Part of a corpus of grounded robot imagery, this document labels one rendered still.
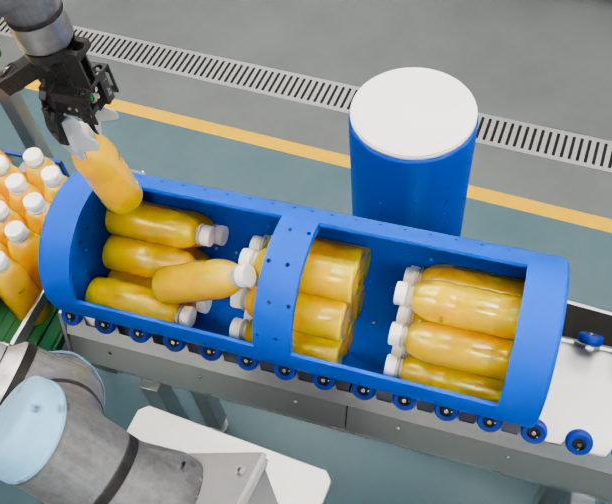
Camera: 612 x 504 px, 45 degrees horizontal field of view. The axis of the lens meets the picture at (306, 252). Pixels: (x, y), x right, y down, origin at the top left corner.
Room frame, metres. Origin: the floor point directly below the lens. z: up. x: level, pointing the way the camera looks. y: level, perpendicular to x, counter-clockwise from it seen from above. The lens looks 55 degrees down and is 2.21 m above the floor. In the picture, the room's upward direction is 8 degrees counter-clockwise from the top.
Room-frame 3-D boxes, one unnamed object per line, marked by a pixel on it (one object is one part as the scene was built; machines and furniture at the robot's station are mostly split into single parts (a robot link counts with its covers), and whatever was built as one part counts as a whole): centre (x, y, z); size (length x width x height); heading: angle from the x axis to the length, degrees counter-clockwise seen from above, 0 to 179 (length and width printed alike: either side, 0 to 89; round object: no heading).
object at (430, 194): (1.16, -0.27, 0.59); 0.28 x 0.28 x 0.88
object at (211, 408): (0.93, 0.35, 0.31); 0.06 x 0.06 x 0.63; 66
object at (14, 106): (1.37, 0.64, 0.55); 0.04 x 0.04 x 1.10; 66
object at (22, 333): (0.92, 0.51, 0.96); 0.40 x 0.01 x 0.03; 156
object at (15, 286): (0.85, 0.58, 0.99); 0.07 x 0.07 x 0.19
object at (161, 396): (0.80, 0.40, 0.31); 0.06 x 0.06 x 0.63; 66
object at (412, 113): (1.16, -0.27, 1.03); 0.28 x 0.28 x 0.01
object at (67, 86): (0.82, 0.29, 1.53); 0.09 x 0.08 x 0.12; 66
